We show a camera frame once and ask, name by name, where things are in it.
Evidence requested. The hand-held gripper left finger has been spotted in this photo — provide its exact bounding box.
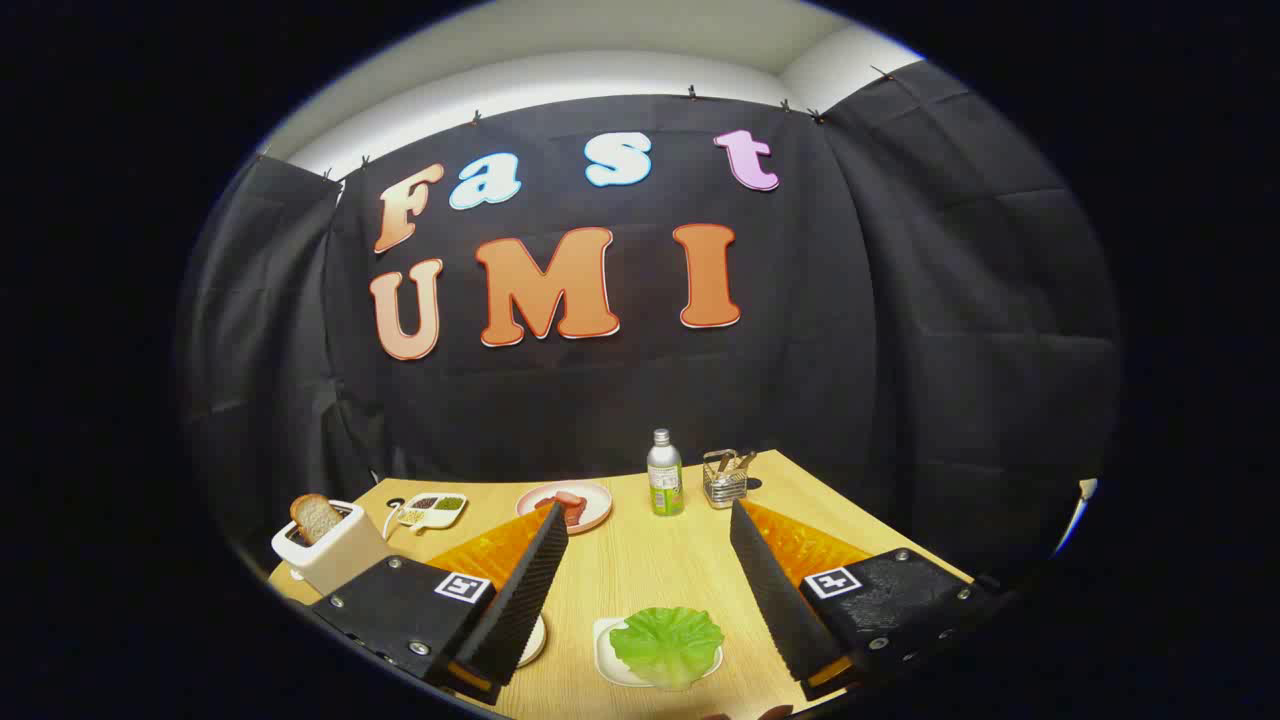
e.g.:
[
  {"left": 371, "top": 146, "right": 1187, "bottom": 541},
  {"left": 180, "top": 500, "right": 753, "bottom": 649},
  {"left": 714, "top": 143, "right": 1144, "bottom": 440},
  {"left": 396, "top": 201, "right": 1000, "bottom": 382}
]
[{"left": 310, "top": 500, "right": 570, "bottom": 707}]

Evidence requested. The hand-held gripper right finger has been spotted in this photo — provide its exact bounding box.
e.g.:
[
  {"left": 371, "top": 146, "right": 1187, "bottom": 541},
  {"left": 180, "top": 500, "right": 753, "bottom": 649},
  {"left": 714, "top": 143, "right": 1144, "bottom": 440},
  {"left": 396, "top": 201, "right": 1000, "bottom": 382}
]
[{"left": 729, "top": 498, "right": 991, "bottom": 701}]

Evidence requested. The green lettuce leaf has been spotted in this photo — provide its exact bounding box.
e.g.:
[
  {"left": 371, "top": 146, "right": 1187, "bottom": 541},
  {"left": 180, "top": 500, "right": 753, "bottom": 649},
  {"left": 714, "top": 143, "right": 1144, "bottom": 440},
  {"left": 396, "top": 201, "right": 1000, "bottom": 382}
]
[{"left": 609, "top": 606, "right": 725, "bottom": 691}]

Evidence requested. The toasted bread slice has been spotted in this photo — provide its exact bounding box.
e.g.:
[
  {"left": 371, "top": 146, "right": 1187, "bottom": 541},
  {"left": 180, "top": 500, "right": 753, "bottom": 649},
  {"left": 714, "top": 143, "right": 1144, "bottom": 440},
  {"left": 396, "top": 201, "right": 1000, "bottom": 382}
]
[{"left": 290, "top": 493, "right": 346, "bottom": 546}]

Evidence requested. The round white plate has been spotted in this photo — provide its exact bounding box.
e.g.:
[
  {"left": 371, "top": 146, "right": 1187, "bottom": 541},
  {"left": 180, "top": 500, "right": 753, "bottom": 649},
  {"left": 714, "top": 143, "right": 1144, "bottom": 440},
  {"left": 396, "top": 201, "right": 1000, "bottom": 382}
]
[{"left": 515, "top": 613, "right": 548, "bottom": 669}]

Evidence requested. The white rounded square plate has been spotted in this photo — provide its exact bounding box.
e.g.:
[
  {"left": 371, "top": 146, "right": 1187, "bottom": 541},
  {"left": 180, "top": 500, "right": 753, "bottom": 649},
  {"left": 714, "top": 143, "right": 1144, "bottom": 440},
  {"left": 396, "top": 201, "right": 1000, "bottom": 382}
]
[{"left": 593, "top": 616, "right": 724, "bottom": 691}]

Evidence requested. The brown meat piece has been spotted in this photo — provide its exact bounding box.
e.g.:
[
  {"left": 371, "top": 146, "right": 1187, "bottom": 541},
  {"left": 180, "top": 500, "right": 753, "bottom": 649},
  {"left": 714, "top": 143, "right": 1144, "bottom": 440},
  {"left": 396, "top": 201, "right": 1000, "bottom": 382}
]
[{"left": 535, "top": 492, "right": 589, "bottom": 528}]

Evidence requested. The pink plate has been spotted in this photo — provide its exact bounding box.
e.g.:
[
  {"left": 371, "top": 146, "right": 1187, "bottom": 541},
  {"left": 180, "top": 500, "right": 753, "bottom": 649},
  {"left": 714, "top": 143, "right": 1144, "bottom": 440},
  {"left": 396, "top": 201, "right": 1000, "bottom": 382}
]
[{"left": 515, "top": 480, "right": 613, "bottom": 536}]

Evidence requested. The white divided dish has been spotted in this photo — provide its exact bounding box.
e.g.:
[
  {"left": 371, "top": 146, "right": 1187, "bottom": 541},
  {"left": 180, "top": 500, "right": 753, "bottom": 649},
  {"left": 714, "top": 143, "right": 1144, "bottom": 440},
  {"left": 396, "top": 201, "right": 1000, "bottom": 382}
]
[{"left": 397, "top": 492, "right": 468, "bottom": 532}]

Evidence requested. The green label metal bottle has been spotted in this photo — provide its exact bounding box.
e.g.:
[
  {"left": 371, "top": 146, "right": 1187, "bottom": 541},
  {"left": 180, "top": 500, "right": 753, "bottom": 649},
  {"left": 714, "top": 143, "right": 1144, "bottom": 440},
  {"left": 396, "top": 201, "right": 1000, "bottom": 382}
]
[{"left": 646, "top": 428, "right": 686, "bottom": 517}]

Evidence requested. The white toaster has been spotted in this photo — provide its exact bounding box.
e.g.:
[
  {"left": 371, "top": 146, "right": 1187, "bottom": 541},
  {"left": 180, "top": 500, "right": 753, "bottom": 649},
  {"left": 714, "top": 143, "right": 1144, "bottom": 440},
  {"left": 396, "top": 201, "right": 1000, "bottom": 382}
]
[{"left": 271, "top": 500, "right": 393, "bottom": 598}]

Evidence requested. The black backdrop cloth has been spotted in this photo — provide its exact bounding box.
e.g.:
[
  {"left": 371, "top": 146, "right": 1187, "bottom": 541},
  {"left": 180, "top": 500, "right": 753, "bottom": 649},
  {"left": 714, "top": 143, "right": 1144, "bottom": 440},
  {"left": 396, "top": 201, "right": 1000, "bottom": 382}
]
[{"left": 180, "top": 60, "right": 1121, "bottom": 591}]

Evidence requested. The wire cutlery holder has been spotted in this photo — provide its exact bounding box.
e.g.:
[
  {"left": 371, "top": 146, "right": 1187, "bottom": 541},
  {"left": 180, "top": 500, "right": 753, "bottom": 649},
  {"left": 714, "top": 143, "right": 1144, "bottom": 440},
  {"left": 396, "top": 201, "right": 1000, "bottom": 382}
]
[{"left": 702, "top": 449, "right": 758, "bottom": 510}]

